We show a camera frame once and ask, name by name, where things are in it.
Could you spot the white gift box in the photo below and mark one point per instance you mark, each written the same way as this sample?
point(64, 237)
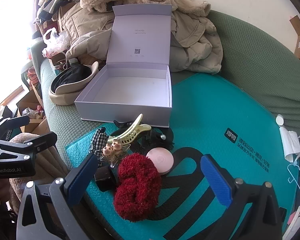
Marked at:
point(130, 87)

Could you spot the white plastic bag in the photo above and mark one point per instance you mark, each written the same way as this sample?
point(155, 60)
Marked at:
point(51, 42)

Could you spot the pink round compact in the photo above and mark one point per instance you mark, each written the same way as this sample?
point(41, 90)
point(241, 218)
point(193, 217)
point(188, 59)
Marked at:
point(161, 160)

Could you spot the black white checkered scrunchie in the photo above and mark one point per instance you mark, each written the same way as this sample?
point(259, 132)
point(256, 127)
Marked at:
point(98, 140)

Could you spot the white plastic tube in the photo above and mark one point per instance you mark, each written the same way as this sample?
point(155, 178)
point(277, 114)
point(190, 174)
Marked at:
point(280, 120)

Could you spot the green sofa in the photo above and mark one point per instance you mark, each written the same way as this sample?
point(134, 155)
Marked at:
point(252, 62)

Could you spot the open cardboard box of clutter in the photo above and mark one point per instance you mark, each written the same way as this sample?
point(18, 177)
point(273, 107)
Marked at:
point(32, 105)

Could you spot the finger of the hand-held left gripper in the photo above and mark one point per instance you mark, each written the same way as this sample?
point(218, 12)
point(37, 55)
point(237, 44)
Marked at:
point(15, 122)
point(43, 140)

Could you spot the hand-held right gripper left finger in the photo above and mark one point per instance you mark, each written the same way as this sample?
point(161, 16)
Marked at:
point(82, 177)

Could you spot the teal bubble mailer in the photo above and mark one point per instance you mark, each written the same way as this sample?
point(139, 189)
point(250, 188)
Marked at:
point(215, 110)

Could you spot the black bow pearl hair clip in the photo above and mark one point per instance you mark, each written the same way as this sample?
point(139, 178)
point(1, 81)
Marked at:
point(160, 142)

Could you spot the cream hair clip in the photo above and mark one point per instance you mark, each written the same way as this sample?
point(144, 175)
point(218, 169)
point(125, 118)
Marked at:
point(130, 135)

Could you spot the person's leg beige fleece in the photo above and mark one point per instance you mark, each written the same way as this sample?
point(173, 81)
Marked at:
point(45, 165)

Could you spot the clear bear hair clip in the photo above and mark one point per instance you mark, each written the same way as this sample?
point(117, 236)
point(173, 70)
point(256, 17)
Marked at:
point(112, 150)

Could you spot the red fuzzy scrunchie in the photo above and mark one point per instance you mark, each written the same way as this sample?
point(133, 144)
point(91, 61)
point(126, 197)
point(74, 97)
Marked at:
point(137, 185)

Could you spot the beige puffer jacket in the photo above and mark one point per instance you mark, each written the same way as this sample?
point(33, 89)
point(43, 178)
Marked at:
point(190, 45)

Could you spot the black wide hair band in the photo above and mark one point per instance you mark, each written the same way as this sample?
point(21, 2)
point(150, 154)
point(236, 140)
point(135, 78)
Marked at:
point(105, 180)

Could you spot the pink printed box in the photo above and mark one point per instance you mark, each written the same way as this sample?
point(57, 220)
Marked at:
point(33, 76)

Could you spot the beige cap black lining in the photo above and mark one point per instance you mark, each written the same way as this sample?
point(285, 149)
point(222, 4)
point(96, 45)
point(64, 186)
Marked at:
point(65, 95)

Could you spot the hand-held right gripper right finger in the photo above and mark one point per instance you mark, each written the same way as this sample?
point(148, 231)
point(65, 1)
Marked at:
point(216, 181)

